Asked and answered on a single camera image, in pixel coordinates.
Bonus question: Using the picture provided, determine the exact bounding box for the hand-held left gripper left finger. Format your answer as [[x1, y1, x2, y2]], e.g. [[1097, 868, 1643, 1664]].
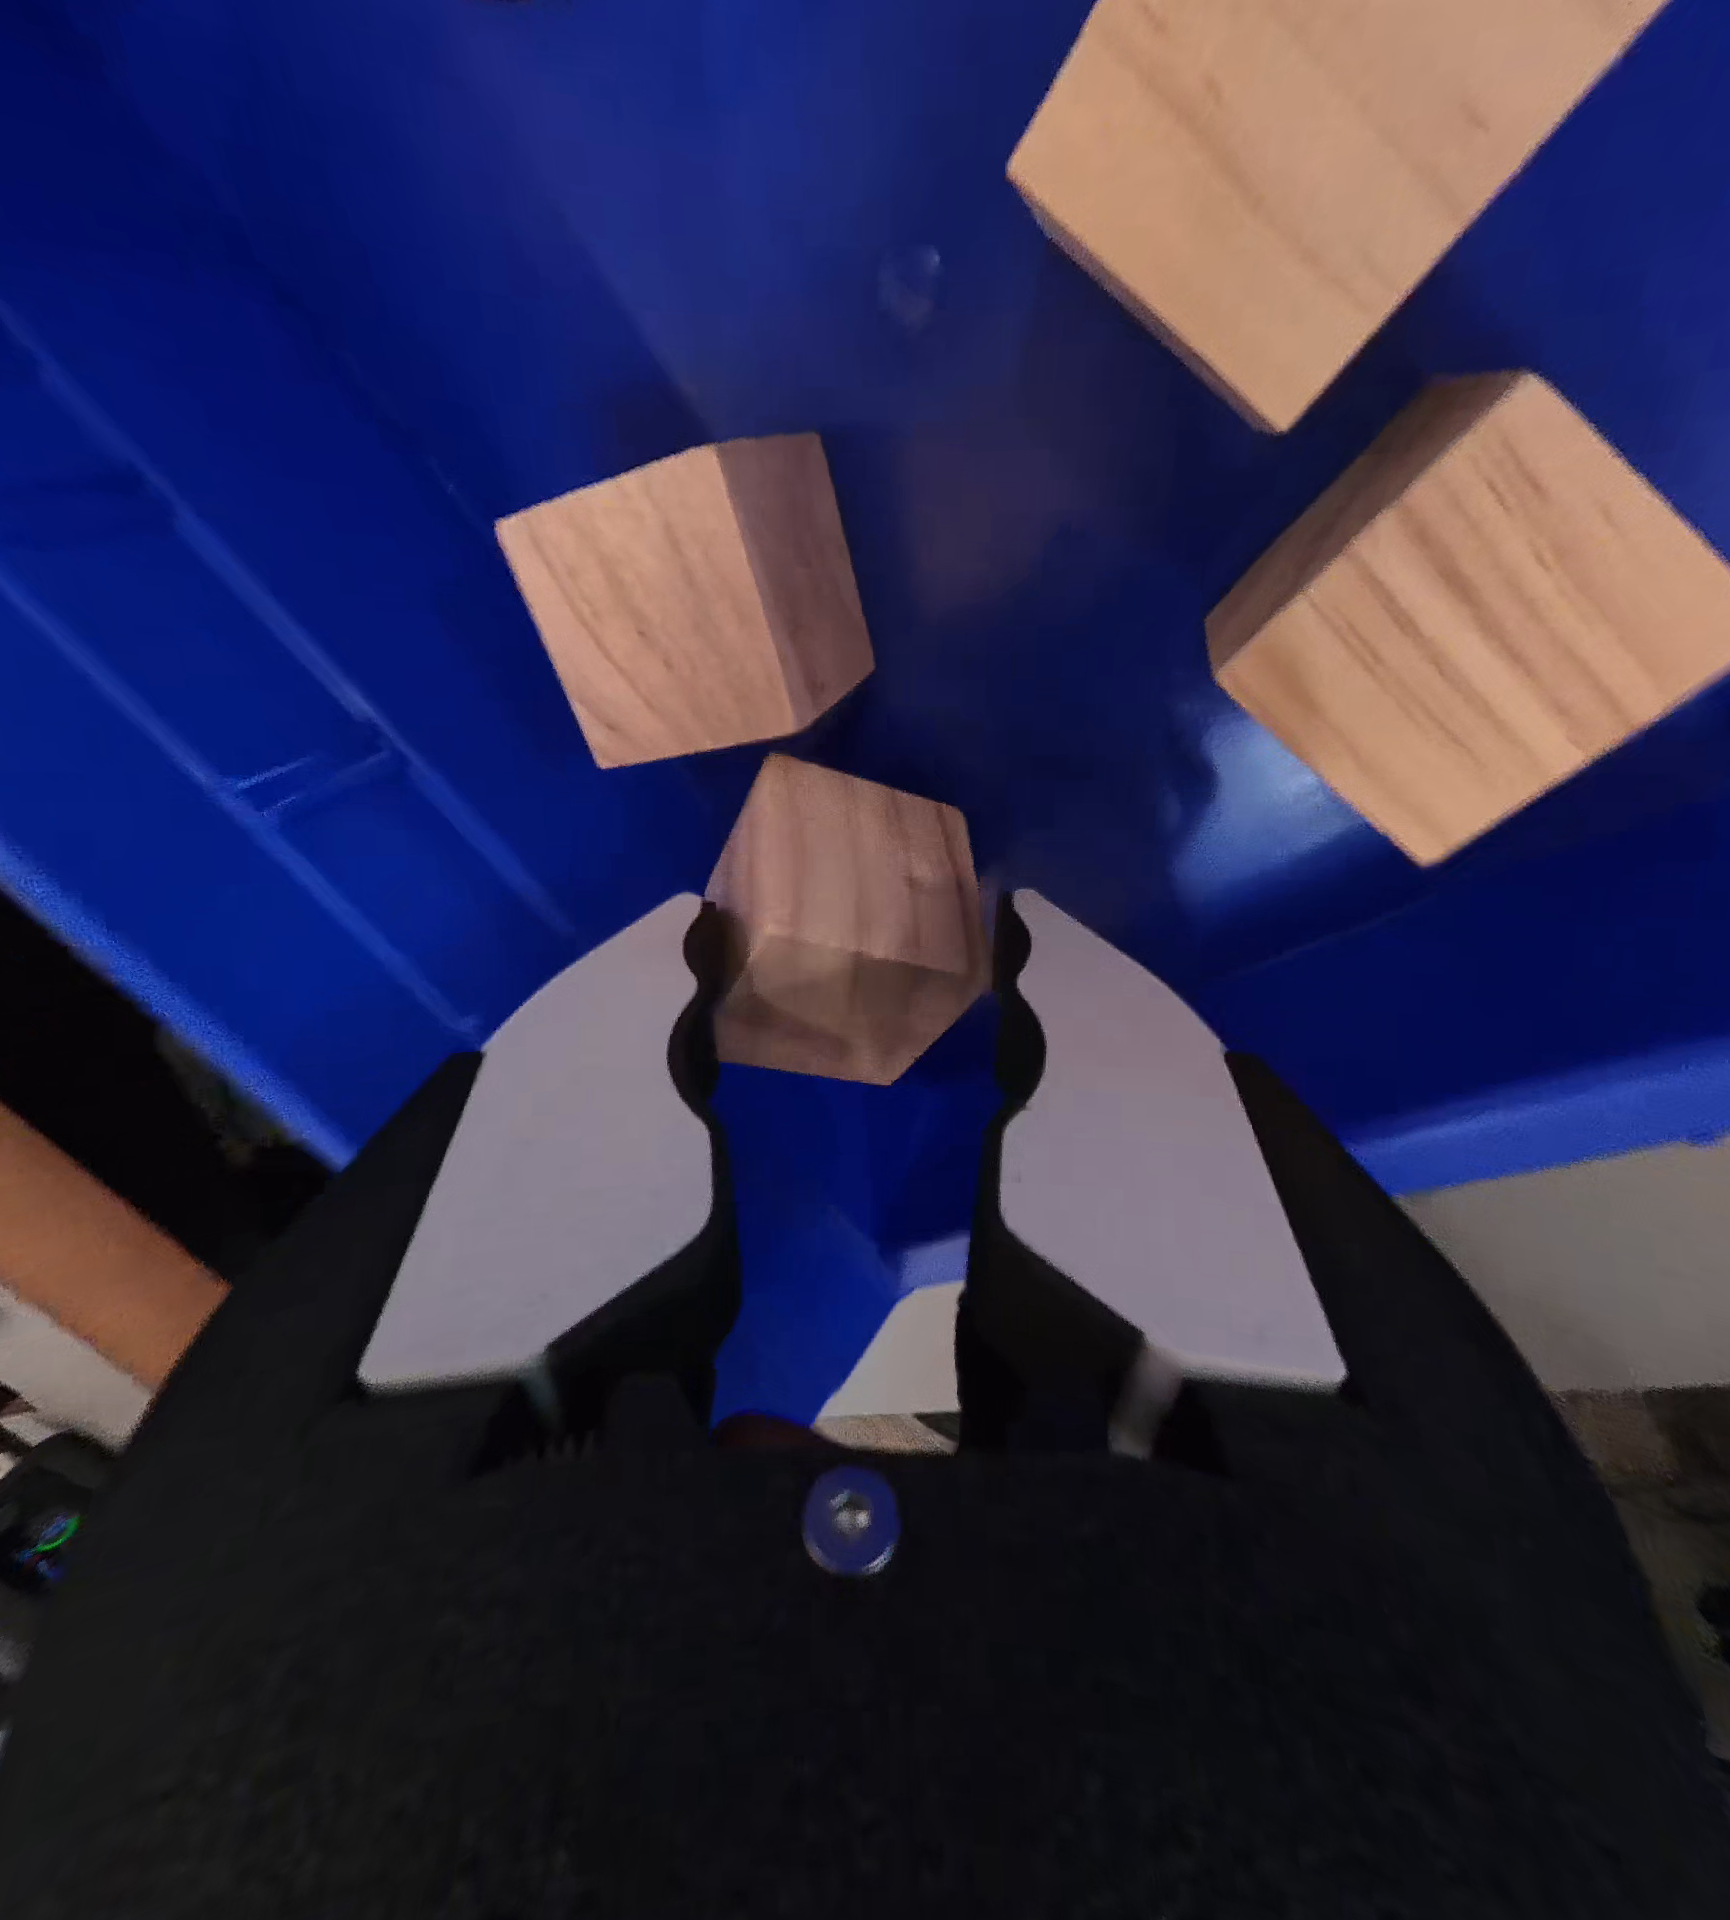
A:
[[358, 892, 743, 1433]]

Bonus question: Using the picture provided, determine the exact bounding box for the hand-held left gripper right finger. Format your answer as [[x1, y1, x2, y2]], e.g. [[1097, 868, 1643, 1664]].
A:
[[953, 888, 1349, 1453]]

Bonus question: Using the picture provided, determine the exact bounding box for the wooden cube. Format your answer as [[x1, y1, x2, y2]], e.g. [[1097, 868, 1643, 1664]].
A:
[[494, 431, 875, 772], [1203, 369, 1730, 869], [1006, 0, 1672, 435], [705, 752, 992, 1090]]

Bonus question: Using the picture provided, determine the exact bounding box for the blue plastic bin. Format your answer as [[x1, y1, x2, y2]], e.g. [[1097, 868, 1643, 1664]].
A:
[[0, 0, 1730, 1423]]

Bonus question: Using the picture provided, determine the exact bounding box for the wooden desk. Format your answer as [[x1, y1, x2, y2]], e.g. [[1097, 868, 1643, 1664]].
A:
[[0, 1026, 232, 1390]]

